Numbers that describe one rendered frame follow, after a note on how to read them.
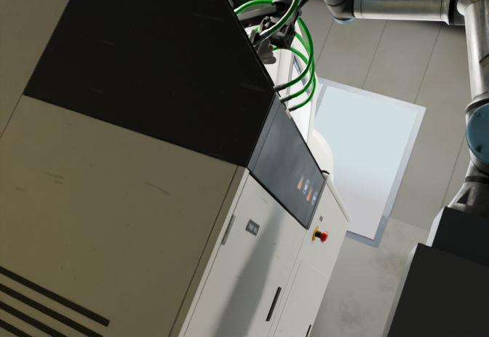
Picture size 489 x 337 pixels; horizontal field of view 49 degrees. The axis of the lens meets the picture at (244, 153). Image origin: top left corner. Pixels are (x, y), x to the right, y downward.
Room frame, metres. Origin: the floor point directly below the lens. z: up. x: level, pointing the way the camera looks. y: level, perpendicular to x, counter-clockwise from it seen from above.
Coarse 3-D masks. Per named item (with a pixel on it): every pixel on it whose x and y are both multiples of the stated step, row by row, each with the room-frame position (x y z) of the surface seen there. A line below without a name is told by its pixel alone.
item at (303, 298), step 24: (288, 72) 1.90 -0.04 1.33; (312, 120) 2.40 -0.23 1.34; (336, 216) 2.00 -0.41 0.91; (312, 240) 1.76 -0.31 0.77; (336, 240) 2.16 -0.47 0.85; (312, 264) 1.89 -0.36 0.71; (288, 288) 1.68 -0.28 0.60; (312, 288) 2.02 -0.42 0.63; (288, 312) 1.78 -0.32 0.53; (312, 312) 2.19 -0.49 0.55; (288, 336) 1.91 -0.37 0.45
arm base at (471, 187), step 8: (472, 176) 1.19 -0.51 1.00; (464, 184) 1.21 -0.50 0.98; (472, 184) 1.18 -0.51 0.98; (480, 184) 1.17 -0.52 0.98; (488, 184) 1.16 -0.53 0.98; (464, 192) 1.19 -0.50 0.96; (472, 192) 1.17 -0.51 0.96; (480, 192) 1.16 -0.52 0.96; (488, 192) 1.15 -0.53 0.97; (456, 200) 1.20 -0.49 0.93; (464, 200) 1.19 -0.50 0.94; (472, 200) 1.16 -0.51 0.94; (480, 200) 1.15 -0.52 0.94; (488, 200) 1.15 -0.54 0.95; (456, 208) 1.18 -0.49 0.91; (464, 208) 1.17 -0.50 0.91; (472, 208) 1.15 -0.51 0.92; (480, 208) 1.14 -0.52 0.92; (488, 208) 1.14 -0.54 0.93; (480, 216) 1.14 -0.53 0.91; (488, 216) 1.14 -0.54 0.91
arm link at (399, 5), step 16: (352, 0) 1.42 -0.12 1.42; (368, 0) 1.40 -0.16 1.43; (384, 0) 1.37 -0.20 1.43; (400, 0) 1.35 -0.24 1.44; (416, 0) 1.33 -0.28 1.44; (432, 0) 1.31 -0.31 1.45; (448, 0) 1.28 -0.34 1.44; (336, 16) 1.48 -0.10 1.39; (352, 16) 1.45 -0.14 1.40; (368, 16) 1.43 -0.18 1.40; (384, 16) 1.40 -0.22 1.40; (400, 16) 1.38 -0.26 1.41; (416, 16) 1.35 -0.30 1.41; (432, 16) 1.33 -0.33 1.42; (448, 16) 1.30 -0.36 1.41; (464, 16) 1.27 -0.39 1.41
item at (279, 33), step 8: (280, 0) 1.39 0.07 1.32; (288, 0) 1.38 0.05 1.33; (280, 8) 1.41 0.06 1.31; (288, 8) 1.40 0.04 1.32; (296, 8) 1.39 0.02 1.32; (272, 16) 1.41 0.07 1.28; (280, 16) 1.40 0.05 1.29; (296, 16) 1.40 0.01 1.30; (264, 24) 1.41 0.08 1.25; (272, 24) 1.40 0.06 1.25; (288, 24) 1.37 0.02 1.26; (280, 32) 1.39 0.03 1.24; (288, 32) 1.38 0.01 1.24; (272, 40) 1.43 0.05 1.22; (280, 40) 1.39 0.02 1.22; (288, 40) 1.40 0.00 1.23; (280, 48) 1.44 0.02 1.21; (288, 48) 1.43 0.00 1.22
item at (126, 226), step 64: (64, 128) 1.17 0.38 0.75; (0, 192) 1.20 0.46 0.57; (64, 192) 1.15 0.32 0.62; (128, 192) 1.10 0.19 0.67; (192, 192) 1.05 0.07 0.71; (0, 256) 1.18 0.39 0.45; (64, 256) 1.12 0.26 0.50; (128, 256) 1.07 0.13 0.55; (192, 256) 1.03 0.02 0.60; (0, 320) 1.15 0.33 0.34; (64, 320) 1.10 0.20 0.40; (128, 320) 1.05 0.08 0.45
